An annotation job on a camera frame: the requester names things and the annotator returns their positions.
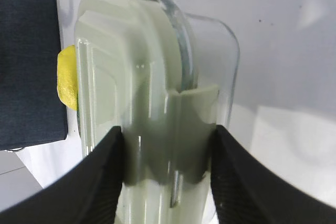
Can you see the yellow lemon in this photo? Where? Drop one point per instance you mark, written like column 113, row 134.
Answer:
column 67, row 86

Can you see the green lid glass container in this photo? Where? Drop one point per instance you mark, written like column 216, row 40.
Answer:
column 166, row 78

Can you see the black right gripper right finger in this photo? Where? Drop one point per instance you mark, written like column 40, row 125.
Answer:
column 245, row 191

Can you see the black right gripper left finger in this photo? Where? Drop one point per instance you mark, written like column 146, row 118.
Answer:
column 89, row 193

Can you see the navy blue lunch bag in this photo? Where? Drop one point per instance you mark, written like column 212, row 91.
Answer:
column 31, row 112

